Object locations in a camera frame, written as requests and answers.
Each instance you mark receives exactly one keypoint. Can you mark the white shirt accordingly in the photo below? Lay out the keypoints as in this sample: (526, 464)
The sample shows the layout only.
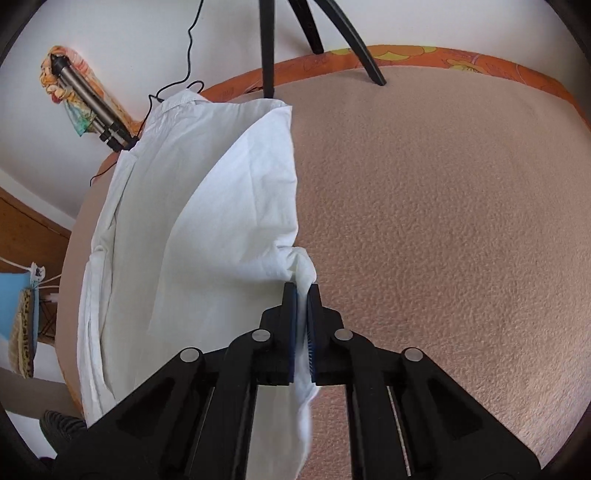
(194, 221)

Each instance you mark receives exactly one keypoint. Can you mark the blue board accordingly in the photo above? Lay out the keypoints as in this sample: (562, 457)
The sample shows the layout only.
(11, 304)

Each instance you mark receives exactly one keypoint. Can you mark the beige fleece blanket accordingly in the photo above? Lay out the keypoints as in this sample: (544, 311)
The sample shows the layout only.
(415, 240)

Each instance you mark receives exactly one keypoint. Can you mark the colourful patterned cloth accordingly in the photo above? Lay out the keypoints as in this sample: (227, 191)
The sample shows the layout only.
(76, 87)

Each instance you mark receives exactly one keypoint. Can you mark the leopard print cloth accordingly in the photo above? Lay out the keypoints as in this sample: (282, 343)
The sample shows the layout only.
(25, 332)

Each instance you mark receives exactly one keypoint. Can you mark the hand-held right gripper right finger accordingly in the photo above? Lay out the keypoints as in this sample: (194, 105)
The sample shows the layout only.
(314, 323)

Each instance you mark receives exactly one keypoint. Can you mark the folded metal tripod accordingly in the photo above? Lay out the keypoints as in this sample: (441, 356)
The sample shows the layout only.
(90, 104)

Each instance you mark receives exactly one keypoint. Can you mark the dark striped slipper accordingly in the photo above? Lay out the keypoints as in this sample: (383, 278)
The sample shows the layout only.
(62, 427)

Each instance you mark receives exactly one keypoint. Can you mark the orange patterned bed sheet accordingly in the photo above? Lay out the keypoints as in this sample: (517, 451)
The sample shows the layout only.
(461, 57)

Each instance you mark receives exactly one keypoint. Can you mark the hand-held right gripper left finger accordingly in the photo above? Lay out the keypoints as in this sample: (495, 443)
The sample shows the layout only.
(289, 323)

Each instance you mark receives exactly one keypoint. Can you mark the black tripod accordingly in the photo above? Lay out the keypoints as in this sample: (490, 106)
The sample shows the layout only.
(295, 27)

